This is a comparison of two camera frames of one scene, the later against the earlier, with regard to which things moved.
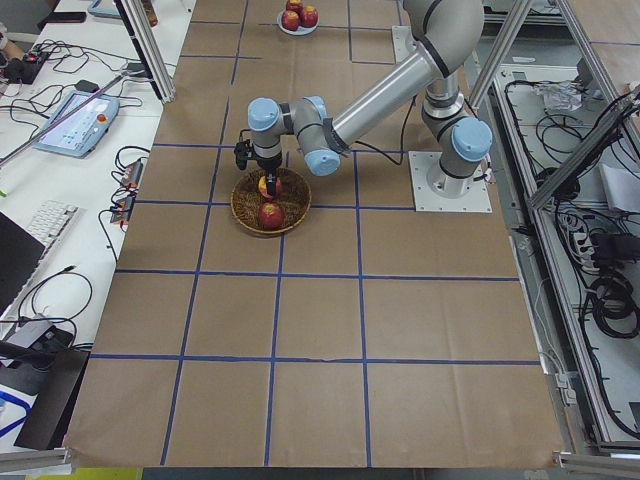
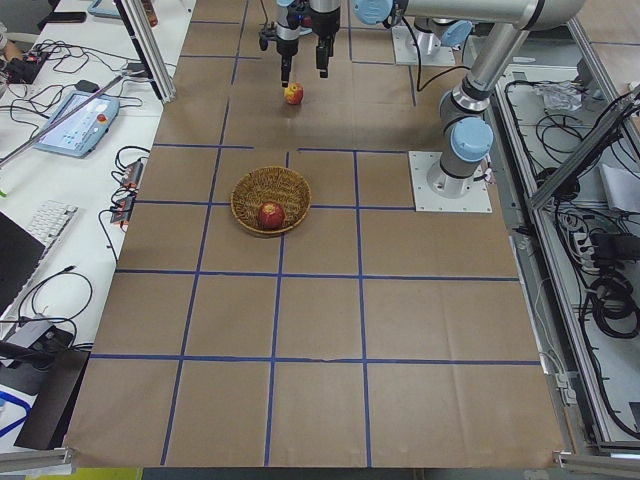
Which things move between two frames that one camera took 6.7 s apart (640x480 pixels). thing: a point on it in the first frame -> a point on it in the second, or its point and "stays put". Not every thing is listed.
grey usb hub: [41, 334] stays put
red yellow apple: [262, 183] -> [294, 93]
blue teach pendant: [79, 135] stays put
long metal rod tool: [123, 77] stays put
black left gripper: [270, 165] -> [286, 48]
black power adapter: [87, 86] stays put
